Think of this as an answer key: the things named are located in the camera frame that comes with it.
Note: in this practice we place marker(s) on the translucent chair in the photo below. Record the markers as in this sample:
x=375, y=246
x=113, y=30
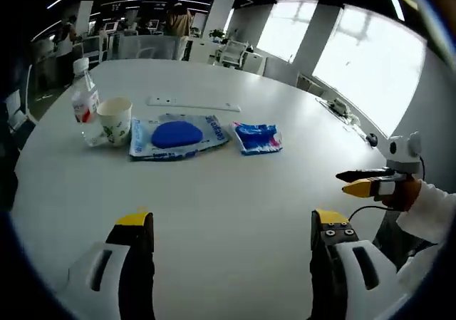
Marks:
x=149, y=47
x=281, y=70

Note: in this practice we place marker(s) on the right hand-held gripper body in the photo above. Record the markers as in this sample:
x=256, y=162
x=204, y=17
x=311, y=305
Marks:
x=404, y=154

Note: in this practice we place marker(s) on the green potted plant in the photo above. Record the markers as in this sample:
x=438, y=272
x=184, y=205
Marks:
x=216, y=33

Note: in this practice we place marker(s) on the blue tissue pack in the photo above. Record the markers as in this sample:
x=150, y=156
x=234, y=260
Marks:
x=258, y=138

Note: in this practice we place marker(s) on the white paper cup green print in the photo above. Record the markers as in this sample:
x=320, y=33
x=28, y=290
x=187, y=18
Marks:
x=115, y=124

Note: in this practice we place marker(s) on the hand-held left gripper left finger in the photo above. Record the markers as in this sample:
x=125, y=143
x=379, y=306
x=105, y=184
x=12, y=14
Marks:
x=137, y=263

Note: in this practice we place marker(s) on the large blue snack bag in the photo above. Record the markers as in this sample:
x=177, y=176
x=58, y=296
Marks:
x=176, y=136

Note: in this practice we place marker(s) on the person's white jacket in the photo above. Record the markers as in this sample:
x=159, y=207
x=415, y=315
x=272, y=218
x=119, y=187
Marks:
x=418, y=266

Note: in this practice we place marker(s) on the clear plastic water bottle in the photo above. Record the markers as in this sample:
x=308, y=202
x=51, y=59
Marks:
x=85, y=102

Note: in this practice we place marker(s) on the black computer mouse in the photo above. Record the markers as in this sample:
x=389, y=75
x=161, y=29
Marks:
x=372, y=139

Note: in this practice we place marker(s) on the white table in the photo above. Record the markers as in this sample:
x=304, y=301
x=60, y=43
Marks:
x=213, y=184

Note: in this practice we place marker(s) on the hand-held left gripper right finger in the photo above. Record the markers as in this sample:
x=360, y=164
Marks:
x=327, y=263

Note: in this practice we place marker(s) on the white office chair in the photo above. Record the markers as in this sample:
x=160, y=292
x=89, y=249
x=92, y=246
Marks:
x=233, y=52

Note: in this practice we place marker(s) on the person's right hand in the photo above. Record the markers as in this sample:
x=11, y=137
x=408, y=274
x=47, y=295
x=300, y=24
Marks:
x=404, y=195

